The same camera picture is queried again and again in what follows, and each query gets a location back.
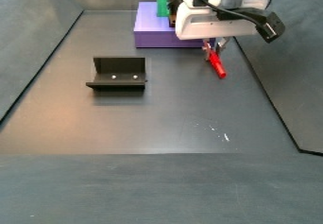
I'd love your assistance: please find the purple base board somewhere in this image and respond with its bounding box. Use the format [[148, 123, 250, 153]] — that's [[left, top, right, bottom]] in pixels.
[[134, 2, 203, 48]]

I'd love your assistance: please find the red peg object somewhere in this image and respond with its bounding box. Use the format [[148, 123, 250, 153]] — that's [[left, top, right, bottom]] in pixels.
[[208, 51, 226, 78]]

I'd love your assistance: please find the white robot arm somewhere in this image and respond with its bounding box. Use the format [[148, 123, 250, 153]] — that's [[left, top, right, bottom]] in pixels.
[[175, 0, 286, 60]]

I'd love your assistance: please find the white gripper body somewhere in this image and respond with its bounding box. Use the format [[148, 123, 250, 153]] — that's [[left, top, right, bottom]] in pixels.
[[175, 0, 268, 40]]

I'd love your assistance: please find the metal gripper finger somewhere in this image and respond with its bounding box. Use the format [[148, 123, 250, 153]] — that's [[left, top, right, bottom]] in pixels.
[[202, 39, 211, 60], [216, 37, 231, 54]]

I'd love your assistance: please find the black camera cable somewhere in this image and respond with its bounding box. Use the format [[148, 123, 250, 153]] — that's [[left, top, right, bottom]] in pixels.
[[188, 0, 270, 30]]

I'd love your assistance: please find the black angle bracket holder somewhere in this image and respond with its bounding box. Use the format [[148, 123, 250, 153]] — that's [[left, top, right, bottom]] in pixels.
[[85, 56, 147, 89]]

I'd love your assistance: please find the green left block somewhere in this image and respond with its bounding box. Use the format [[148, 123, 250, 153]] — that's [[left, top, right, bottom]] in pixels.
[[156, 0, 170, 17]]

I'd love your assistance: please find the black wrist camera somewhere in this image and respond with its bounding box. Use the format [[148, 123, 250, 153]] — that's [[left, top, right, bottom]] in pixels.
[[256, 11, 286, 43]]

